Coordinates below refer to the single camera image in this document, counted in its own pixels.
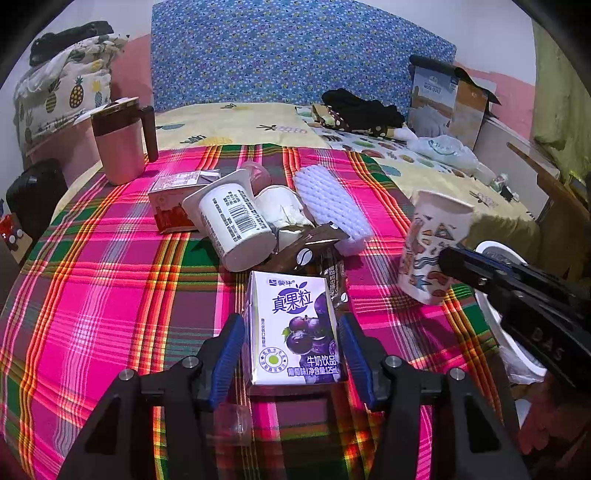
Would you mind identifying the white foam fruit net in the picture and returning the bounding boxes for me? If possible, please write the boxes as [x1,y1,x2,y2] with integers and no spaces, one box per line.
[294,165,374,254]

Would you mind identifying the pink kettle with brown handle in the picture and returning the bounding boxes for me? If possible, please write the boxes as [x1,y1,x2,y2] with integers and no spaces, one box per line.
[91,97,159,185]

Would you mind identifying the black clothes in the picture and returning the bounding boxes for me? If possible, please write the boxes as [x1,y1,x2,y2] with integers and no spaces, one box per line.
[321,89,406,130]

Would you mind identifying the brown stick sachet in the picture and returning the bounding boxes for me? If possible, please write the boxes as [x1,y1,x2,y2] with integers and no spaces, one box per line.
[321,258,350,310]

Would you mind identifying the clear plastic bin liner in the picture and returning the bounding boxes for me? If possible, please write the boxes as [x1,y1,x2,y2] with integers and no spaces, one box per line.
[499,346,549,385]

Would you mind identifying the wooden furniture frame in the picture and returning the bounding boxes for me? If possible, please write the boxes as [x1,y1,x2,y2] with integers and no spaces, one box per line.
[508,143,591,280]

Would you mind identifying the cardboard box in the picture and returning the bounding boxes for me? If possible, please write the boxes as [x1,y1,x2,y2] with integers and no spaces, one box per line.
[450,67,502,151]

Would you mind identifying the crumpled white paper cup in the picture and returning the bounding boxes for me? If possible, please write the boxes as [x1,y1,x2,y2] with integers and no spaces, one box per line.
[255,185,315,250]

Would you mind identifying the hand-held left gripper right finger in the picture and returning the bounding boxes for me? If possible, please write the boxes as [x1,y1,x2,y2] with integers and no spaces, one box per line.
[337,313,532,480]

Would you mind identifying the patterned paper cup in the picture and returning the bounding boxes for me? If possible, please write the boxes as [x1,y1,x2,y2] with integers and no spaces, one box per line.
[398,189,475,305]

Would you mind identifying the yellow pineapple bedsheet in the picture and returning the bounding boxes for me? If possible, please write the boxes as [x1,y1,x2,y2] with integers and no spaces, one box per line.
[51,102,541,273]

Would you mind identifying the red toy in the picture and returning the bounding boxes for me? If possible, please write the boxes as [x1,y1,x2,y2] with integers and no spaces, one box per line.
[0,215,26,246]

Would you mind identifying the green cloth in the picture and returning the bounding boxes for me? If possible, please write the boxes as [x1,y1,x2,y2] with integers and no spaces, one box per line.
[533,34,591,171]

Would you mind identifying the black suitcase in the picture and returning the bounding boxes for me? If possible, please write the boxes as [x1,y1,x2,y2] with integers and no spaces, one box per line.
[6,158,69,241]

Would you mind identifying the white fruit-print sheet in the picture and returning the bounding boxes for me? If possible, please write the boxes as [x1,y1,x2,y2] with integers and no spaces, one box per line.
[295,104,485,178]

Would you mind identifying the black bag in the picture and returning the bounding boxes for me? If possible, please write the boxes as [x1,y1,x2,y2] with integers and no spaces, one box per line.
[30,21,115,65]

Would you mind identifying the purple milk drink carton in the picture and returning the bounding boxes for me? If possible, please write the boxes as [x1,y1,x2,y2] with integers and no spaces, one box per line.
[242,271,348,386]

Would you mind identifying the clear pink plastic wrapper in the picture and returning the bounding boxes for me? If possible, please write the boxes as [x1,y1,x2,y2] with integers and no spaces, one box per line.
[242,161,273,190]

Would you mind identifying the white trash bin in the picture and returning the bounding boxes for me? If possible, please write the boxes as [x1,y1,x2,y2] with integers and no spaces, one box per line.
[475,240,550,384]

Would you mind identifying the blue floral headboard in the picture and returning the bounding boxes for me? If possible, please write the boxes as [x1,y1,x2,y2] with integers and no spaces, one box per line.
[151,0,458,114]

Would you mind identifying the red and white carton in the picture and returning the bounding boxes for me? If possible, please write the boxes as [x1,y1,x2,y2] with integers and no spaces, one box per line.
[148,170,222,234]

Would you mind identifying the white yogurt cup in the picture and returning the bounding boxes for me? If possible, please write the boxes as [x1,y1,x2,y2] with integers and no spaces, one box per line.
[182,168,274,272]

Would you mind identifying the brown coffee sachet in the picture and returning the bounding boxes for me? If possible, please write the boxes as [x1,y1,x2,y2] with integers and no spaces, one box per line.
[263,222,350,274]

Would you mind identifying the pink plaid blanket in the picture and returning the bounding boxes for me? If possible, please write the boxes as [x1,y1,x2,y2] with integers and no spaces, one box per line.
[0,143,513,480]

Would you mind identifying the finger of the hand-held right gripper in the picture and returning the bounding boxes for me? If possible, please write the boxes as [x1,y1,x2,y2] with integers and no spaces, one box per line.
[438,247,532,301]
[457,246,555,278]

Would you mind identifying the brown polka dot cloth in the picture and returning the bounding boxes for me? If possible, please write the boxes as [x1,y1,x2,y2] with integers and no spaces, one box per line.
[311,104,352,133]

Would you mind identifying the white plastic bag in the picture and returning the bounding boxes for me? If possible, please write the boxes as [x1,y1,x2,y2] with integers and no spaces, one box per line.
[406,134,481,174]

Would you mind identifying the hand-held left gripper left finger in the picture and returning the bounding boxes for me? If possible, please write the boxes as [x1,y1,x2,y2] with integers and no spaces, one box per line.
[58,313,247,480]

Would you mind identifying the small clear plastic cup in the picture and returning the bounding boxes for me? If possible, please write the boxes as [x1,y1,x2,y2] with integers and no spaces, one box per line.
[217,401,253,446]

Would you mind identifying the quilt packaging bag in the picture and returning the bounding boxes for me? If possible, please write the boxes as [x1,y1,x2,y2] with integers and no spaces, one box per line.
[409,55,460,139]

